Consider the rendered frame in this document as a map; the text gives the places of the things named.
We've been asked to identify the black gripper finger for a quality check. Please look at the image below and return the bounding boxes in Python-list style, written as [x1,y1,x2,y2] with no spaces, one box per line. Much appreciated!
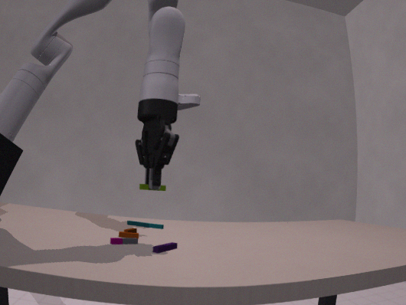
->
[136,130,151,185]
[148,125,179,190]

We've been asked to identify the purple rod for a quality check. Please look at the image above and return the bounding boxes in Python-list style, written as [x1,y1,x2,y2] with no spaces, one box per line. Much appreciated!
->
[153,242,177,253]

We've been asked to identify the turquoise rod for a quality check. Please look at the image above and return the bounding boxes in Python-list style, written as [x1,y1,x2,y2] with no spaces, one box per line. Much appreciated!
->
[127,221,164,229]

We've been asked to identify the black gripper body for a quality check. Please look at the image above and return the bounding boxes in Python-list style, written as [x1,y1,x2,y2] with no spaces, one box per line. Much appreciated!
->
[137,99,178,150]

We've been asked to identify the orange rod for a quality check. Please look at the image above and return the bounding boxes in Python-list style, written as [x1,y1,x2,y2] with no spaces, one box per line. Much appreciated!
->
[119,231,139,238]
[124,228,137,233]

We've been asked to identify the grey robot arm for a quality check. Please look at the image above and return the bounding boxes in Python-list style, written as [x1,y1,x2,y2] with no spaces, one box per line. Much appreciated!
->
[0,0,201,142]

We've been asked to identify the lime green rectangular bar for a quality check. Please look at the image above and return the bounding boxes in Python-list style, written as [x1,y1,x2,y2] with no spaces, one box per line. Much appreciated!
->
[139,184,166,191]

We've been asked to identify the magenta rod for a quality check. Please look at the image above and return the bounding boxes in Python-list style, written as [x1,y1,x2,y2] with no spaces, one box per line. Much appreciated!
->
[110,238,123,244]

